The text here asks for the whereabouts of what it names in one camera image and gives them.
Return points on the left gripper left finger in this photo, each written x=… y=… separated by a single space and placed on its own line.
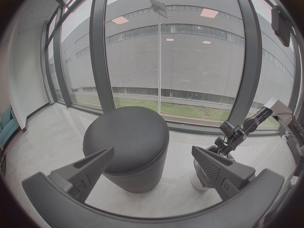
x=95 y=167

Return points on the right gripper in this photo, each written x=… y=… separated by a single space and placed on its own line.
x=229 y=147

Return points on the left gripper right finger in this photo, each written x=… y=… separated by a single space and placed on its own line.
x=211 y=168

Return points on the black plastic bag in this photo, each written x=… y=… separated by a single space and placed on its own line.
x=201 y=174

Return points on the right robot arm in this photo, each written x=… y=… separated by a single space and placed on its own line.
x=277 y=108

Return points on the dark grey round chair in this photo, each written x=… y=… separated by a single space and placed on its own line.
x=125 y=136

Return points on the teal chair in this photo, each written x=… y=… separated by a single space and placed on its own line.
x=9 y=127

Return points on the window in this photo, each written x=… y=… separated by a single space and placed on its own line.
x=99 y=56

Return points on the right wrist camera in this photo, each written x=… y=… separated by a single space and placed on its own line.
x=219 y=142

